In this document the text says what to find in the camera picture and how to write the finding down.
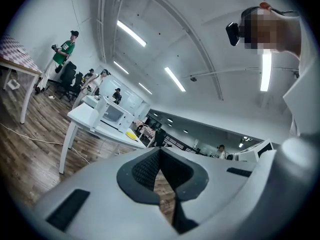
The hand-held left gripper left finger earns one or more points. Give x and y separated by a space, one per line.
105 209

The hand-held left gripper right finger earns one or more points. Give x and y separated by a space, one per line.
220 184

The white microwave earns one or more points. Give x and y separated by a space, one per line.
127 121

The white microwave door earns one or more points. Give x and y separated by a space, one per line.
98 114

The yellow corn cob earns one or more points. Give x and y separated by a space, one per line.
130 134

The pink checkered table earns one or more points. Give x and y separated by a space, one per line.
15 51
147 131

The white table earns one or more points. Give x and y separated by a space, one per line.
80 115
88 101

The long ceiling light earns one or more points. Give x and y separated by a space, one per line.
266 71
175 79
121 67
131 33
145 88

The person's white shirt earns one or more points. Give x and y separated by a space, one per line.
307 96

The white power strip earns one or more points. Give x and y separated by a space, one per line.
51 97

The person's head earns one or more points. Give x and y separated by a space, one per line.
282 34

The white round disc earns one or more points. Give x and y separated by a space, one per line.
24 51

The orange hair clip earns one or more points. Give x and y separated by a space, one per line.
265 6

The white ceiling pipe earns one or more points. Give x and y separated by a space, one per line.
100 21

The ceiling dome camera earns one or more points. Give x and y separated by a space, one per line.
193 79

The black head-worn camera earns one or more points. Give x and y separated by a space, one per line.
233 34

